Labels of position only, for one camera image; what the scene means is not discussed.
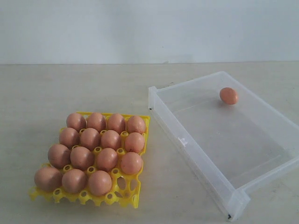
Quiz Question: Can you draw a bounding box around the brown egg cluster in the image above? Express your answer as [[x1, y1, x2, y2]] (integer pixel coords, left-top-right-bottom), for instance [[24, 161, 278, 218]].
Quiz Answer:
[[70, 146, 94, 171], [124, 132, 145, 153], [88, 170, 112, 196], [121, 152, 143, 175], [220, 87, 239, 105], [48, 144, 71, 169], [100, 130, 121, 150]]

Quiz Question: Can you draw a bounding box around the brown egg cluster front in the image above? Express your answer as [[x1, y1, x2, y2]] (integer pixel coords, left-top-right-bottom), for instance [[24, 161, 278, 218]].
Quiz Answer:
[[100, 130, 121, 150]]

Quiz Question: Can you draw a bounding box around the brown egg bin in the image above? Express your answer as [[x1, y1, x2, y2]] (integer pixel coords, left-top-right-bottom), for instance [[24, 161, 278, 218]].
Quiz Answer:
[[79, 128, 100, 151], [34, 167, 63, 192], [59, 127, 80, 149], [62, 169, 87, 194], [96, 148, 118, 172]]

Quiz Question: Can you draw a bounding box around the brown egg bin front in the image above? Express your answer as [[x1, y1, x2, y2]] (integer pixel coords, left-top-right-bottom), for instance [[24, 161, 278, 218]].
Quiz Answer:
[[79, 128, 100, 151]]

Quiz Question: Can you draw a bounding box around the yellow plastic egg tray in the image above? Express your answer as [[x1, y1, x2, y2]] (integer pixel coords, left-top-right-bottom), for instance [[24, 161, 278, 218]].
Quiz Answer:
[[28, 115, 150, 208]]

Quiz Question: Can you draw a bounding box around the clear plastic bin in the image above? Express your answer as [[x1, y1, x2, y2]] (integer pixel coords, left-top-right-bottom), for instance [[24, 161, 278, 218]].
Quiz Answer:
[[148, 71, 299, 221]]

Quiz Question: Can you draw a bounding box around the brown egg cluster back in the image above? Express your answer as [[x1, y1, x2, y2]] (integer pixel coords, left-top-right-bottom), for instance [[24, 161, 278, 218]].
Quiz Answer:
[[220, 87, 239, 105]]

